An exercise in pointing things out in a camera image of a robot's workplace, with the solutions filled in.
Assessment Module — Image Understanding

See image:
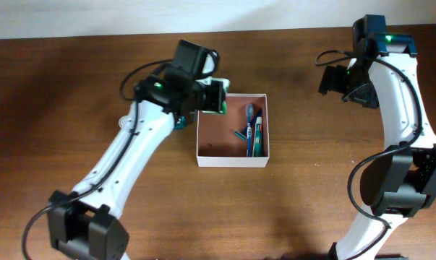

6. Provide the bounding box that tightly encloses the green white packet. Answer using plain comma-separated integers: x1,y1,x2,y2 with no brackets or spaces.
202,102,227,115

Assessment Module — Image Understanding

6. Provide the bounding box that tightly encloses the clear pump soap bottle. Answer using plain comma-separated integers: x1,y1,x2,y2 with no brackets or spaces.
118,116,129,129

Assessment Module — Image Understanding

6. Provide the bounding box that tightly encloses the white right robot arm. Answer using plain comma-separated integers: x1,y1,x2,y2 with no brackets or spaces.
319,30,436,259

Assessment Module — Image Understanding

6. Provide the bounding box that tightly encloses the teal mouthwash bottle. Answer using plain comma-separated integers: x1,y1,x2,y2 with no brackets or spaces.
174,116,187,130

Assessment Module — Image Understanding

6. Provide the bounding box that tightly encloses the white cardboard box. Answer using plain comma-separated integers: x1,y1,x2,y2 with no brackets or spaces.
196,93,270,168

